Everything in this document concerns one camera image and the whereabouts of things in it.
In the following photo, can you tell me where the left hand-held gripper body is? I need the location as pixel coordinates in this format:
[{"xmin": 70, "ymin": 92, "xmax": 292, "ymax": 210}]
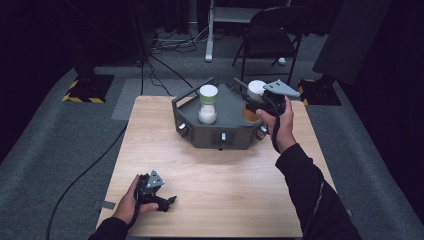
[{"xmin": 134, "ymin": 169, "xmax": 168, "ymax": 206}]

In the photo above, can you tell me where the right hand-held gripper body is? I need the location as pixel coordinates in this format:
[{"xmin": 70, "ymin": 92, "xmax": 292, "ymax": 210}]
[{"xmin": 259, "ymin": 79, "xmax": 301, "ymax": 118}]

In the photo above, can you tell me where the orange powder jar white lid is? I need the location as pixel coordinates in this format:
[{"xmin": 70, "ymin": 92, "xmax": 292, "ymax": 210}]
[{"xmin": 241, "ymin": 79, "xmax": 268, "ymax": 124}]

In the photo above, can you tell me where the dark grey corner rack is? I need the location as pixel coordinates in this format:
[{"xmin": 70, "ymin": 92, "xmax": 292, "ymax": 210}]
[{"xmin": 171, "ymin": 77, "xmax": 277, "ymax": 152}]

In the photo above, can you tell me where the white powder jar green band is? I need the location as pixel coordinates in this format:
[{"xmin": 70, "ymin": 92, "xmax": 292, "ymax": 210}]
[{"xmin": 197, "ymin": 84, "xmax": 220, "ymax": 126}]

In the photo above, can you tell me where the person's left hand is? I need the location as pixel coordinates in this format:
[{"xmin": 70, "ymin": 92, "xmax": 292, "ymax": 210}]
[{"xmin": 112, "ymin": 174, "xmax": 160, "ymax": 226}]

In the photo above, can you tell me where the person's right hand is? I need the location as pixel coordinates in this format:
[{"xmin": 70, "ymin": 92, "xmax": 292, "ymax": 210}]
[{"xmin": 255, "ymin": 95, "xmax": 298, "ymax": 155}]

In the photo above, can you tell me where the black yellow striped base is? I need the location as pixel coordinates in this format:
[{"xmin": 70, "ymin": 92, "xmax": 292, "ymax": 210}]
[
  {"xmin": 297, "ymin": 77, "xmax": 342, "ymax": 107},
  {"xmin": 61, "ymin": 73, "xmax": 115, "ymax": 104}
]

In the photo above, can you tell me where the black folding chair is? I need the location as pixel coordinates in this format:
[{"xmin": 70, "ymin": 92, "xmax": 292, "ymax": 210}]
[{"xmin": 231, "ymin": 5, "xmax": 306, "ymax": 96}]

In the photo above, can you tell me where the light grey floor mat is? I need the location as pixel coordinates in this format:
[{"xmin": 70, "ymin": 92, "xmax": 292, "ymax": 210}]
[{"xmin": 111, "ymin": 77, "xmax": 204, "ymax": 121}]

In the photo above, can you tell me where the grey tilted panel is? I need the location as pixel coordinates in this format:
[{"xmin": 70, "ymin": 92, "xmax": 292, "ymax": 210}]
[{"xmin": 311, "ymin": 0, "xmax": 393, "ymax": 85}]

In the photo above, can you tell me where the black stand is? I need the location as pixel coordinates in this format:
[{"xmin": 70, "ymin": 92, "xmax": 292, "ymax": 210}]
[{"xmin": 127, "ymin": 0, "xmax": 152, "ymax": 96}]

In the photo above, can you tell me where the left hand-held gripper cable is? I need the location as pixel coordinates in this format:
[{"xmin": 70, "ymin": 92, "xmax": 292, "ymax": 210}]
[{"xmin": 127, "ymin": 179, "xmax": 142, "ymax": 230}]

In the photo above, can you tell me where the hand-held gripper cable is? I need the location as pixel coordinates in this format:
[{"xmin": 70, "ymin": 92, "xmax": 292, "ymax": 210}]
[
  {"xmin": 270, "ymin": 95, "xmax": 288, "ymax": 154},
  {"xmin": 127, "ymin": 179, "xmax": 142, "ymax": 230}
]

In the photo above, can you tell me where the right hand-held gripper cable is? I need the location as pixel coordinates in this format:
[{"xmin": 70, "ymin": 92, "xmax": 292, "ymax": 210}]
[{"xmin": 270, "ymin": 95, "xmax": 288, "ymax": 154}]

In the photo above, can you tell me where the thick black floor cable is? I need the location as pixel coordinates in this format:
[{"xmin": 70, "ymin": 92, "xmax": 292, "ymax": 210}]
[{"xmin": 45, "ymin": 122, "xmax": 130, "ymax": 240}]

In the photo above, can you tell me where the white desk frame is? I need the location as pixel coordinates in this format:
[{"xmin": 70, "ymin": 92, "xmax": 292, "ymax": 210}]
[{"xmin": 203, "ymin": 0, "xmax": 292, "ymax": 64}]

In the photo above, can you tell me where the thin black floor cable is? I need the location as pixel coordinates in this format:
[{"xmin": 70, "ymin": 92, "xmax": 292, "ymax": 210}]
[{"xmin": 146, "ymin": 53, "xmax": 202, "ymax": 97}]

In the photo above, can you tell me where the tangle of floor cables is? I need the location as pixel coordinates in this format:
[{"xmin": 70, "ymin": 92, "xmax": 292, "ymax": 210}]
[{"xmin": 151, "ymin": 25, "xmax": 210, "ymax": 55}]

